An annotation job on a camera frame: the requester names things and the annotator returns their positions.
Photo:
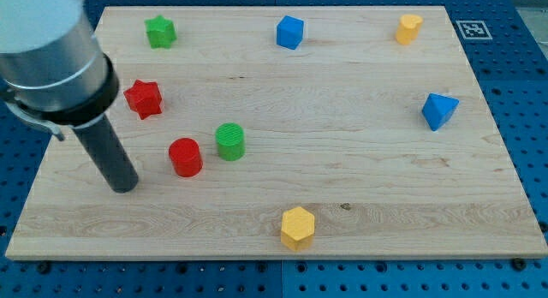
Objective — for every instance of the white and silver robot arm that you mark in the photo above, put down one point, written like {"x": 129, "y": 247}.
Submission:
{"x": 54, "y": 68}

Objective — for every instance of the red star block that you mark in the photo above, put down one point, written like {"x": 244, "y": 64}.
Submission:
{"x": 144, "y": 98}

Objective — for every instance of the green star block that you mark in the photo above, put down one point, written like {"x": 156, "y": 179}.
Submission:
{"x": 160, "y": 32}

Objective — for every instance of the light wooden board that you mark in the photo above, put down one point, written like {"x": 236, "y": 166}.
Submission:
{"x": 334, "y": 126}

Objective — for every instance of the green cylinder block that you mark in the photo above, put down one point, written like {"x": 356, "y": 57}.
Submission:
{"x": 230, "y": 140}

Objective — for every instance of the yellow hexagon block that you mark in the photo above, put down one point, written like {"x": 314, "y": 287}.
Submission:
{"x": 298, "y": 229}

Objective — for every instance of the red cylinder block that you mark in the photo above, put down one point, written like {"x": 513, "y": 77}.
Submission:
{"x": 185, "y": 157}

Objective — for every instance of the blue cube block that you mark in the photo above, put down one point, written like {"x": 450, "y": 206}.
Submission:
{"x": 289, "y": 32}

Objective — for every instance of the blue triangular prism block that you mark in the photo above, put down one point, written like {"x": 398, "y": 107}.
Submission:
{"x": 438, "y": 109}

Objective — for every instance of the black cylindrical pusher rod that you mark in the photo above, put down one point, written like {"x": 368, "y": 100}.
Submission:
{"x": 101, "y": 143}

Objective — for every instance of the white fiducial marker tag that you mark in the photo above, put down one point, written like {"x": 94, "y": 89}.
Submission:
{"x": 473, "y": 30}

